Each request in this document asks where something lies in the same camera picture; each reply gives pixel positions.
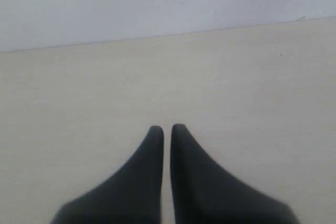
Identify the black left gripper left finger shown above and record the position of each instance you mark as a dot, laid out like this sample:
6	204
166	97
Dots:
131	195

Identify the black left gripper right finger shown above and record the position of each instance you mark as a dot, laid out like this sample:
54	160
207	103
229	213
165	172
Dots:
204	192

